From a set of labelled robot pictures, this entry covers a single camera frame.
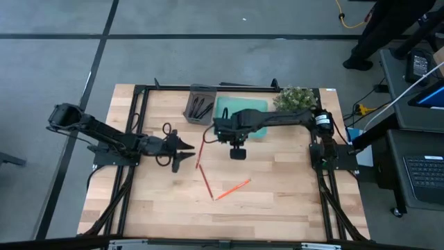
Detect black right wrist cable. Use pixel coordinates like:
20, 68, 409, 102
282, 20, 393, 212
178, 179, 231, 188
203, 106, 230, 144

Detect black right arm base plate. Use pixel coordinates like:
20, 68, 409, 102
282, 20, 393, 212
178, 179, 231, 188
309, 142, 359, 171

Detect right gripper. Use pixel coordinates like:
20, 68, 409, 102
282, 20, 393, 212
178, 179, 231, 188
212, 110, 259, 145

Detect black front rig beam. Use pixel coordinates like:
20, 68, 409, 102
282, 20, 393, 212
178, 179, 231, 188
0, 234, 444, 250

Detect white cable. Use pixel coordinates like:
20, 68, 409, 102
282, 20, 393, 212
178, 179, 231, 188
366, 61, 444, 126

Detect grey translucent plastic bin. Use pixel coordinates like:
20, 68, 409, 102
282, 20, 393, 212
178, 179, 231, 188
182, 84, 218, 125

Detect silver metal bracket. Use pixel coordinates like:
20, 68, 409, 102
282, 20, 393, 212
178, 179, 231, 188
300, 242, 343, 250
108, 238, 149, 250

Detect black stand leg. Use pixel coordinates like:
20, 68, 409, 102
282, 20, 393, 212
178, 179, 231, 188
391, 10, 444, 60

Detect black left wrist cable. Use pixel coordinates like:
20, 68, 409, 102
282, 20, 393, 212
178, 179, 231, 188
154, 121, 173, 168

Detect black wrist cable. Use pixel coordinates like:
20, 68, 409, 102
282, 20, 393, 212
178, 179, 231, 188
154, 121, 173, 168
203, 106, 230, 144

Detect black work desk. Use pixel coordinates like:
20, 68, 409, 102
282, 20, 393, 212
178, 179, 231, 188
350, 48, 444, 219

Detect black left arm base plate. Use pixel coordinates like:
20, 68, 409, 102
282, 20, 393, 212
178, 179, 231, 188
87, 138, 143, 167

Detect red pencil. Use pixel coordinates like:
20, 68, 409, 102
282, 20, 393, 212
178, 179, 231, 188
198, 163, 215, 201
195, 138, 205, 170

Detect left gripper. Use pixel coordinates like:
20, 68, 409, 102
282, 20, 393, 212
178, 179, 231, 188
140, 128, 196, 174

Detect white and blue box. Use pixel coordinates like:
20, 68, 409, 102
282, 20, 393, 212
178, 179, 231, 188
346, 126, 374, 168

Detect person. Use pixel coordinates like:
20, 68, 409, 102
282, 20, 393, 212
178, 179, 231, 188
342, 0, 438, 72

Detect small potted green plant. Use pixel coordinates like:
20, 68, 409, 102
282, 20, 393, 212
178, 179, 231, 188
273, 85, 318, 113

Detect black aluminium table frame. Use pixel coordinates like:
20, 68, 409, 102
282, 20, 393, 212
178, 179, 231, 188
78, 78, 371, 243

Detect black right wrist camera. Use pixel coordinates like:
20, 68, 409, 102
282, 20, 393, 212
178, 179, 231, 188
229, 147, 248, 161

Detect black power supply unit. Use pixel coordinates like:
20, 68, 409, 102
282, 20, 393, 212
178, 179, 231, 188
404, 49, 434, 84

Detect black laptop keyboard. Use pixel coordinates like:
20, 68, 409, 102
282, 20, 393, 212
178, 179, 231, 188
402, 155, 444, 206

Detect monitor with blue screen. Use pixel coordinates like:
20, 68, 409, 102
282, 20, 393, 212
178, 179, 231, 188
407, 78, 444, 111

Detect yellow cable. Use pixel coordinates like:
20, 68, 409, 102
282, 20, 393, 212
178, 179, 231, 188
334, 0, 365, 30

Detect black stand foot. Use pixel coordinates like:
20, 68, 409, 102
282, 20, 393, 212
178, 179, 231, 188
0, 151, 27, 167

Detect brown cardboard box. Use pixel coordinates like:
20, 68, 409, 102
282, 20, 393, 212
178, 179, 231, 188
432, 46, 444, 78

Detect orange pencil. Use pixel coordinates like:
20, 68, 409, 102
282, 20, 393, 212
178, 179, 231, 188
214, 178, 251, 201

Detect teal translucent plastic bin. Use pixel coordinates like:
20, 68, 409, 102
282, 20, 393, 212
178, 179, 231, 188
214, 96, 268, 139

